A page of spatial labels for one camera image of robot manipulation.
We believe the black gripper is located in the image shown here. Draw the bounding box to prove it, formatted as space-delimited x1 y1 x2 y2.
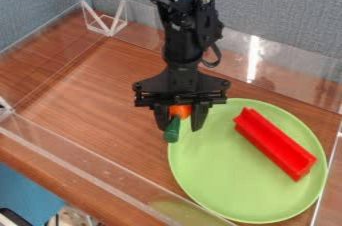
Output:
132 68 230 131

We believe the orange toy carrot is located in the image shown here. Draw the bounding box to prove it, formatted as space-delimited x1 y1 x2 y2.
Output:
162 104 195 144

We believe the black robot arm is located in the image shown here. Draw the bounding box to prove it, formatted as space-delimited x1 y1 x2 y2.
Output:
132 0 230 131

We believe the green plate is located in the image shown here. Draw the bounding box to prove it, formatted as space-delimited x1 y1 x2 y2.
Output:
168 98 327 224

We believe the red plastic block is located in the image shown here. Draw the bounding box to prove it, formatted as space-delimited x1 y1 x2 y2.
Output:
234 107 318 182

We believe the clear acrylic corner bracket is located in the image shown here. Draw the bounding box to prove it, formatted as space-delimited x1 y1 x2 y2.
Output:
80 0 128 37

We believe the clear acrylic enclosure wall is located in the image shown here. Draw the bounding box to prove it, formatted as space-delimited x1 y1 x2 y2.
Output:
0 2 342 226

